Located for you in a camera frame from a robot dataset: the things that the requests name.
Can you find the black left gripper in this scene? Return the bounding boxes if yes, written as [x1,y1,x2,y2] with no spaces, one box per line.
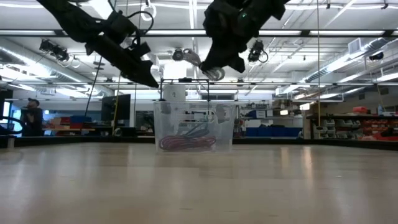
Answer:
[85,34,159,88]

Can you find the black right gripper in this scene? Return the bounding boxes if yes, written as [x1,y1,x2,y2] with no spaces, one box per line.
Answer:
[198,0,274,74]

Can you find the dark green cable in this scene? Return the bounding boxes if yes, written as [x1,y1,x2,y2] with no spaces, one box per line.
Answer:
[182,121,211,138]

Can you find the red black braided USB cable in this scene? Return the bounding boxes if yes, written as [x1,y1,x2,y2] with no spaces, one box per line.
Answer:
[158,133,218,152]

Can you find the black monitor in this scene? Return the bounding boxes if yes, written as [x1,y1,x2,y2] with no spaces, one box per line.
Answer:
[101,93,132,122]

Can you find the clear plastic bin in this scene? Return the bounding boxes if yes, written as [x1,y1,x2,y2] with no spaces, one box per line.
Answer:
[153,100,236,154]

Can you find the overhead light bar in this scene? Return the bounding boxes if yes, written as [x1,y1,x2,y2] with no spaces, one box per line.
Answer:
[0,29,398,39]

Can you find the table with red boxes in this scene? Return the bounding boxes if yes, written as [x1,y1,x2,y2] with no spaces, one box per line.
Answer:
[42,114,96,133]

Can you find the vertical yellow pole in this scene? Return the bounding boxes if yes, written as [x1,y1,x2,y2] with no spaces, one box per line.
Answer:
[316,0,322,128]

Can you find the standing person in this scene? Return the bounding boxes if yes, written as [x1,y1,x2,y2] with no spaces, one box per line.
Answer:
[20,97,44,137]

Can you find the shelving rack with red items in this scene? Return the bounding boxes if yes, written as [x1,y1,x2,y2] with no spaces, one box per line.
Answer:
[306,105,398,142]

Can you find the black ceiling fixture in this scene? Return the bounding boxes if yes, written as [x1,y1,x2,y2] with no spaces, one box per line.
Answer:
[368,51,385,62]

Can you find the black overhead camera with cable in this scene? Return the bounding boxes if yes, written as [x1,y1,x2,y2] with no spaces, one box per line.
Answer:
[247,39,269,64]

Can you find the round black overhead camera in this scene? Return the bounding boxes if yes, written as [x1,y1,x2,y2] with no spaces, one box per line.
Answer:
[172,47,186,62]

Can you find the black metal frame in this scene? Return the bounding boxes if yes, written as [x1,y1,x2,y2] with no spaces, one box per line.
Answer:
[159,77,210,103]

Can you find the white hanging cable loop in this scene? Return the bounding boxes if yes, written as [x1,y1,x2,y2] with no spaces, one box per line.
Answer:
[140,2,157,22]

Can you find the black hanging cable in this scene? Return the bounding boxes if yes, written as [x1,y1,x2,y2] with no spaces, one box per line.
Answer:
[84,55,103,116]

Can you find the black ceiling camera cluster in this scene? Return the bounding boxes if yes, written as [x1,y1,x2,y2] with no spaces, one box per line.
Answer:
[39,39,71,62]

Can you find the black curved hose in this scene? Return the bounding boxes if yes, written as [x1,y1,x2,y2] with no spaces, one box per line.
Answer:
[0,115,25,135]

